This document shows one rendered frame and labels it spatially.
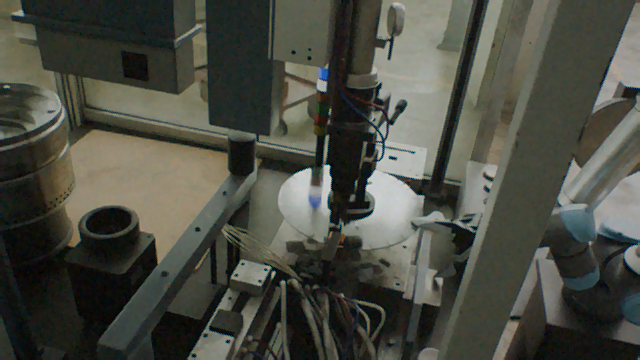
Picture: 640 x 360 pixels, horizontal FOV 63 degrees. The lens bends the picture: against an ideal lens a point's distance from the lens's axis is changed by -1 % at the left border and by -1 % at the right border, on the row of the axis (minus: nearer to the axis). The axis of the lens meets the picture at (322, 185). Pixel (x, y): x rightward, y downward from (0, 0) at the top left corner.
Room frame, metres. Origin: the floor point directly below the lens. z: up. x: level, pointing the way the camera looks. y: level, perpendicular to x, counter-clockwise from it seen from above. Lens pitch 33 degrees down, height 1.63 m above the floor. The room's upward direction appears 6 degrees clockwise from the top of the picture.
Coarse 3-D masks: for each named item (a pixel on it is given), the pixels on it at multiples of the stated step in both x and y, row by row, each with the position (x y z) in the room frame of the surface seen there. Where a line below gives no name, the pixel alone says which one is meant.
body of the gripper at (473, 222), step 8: (480, 216) 0.93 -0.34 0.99; (464, 224) 0.92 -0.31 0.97; (472, 224) 0.90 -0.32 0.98; (464, 232) 0.88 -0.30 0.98; (472, 232) 0.88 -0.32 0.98; (456, 240) 0.88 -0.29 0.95; (464, 240) 0.88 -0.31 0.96; (472, 240) 0.87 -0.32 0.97; (456, 248) 0.88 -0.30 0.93; (464, 248) 0.87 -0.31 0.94
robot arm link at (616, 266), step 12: (636, 252) 0.84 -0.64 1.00; (612, 264) 0.88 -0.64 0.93; (624, 264) 0.84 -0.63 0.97; (636, 264) 0.82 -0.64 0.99; (612, 276) 0.86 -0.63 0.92; (624, 276) 0.82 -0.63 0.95; (636, 276) 0.80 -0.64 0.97; (612, 288) 0.84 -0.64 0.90; (624, 288) 0.81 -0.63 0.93; (636, 288) 0.79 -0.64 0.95; (624, 300) 0.79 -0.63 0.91; (636, 300) 0.77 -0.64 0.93; (624, 312) 0.78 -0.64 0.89; (636, 312) 0.77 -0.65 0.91; (636, 324) 0.77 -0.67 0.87
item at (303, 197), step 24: (312, 168) 1.12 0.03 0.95; (288, 192) 1.00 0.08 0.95; (312, 192) 1.01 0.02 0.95; (384, 192) 1.04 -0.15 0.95; (408, 192) 1.05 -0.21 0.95; (312, 216) 0.92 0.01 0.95; (360, 216) 0.94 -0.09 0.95; (384, 216) 0.95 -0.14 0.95; (408, 216) 0.96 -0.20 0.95; (360, 240) 0.85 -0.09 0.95; (384, 240) 0.86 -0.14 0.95
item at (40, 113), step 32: (0, 96) 1.07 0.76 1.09; (32, 96) 1.09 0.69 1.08; (0, 128) 1.01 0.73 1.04; (32, 128) 1.01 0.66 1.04; (64, 128) 1.00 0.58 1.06; (0, 160) 0.84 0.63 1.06; (32, 160) 0.88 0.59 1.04; (64, 160) 0.97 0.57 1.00; (0, 192) 0.83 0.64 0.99; (32, 192) 0.87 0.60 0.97; (64, 192) 0.94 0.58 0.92; (0, 224) 0.83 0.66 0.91; (32, 224) 0.89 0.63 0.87; (64, 224) 0.97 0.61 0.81; (32, 256) 0.87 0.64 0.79
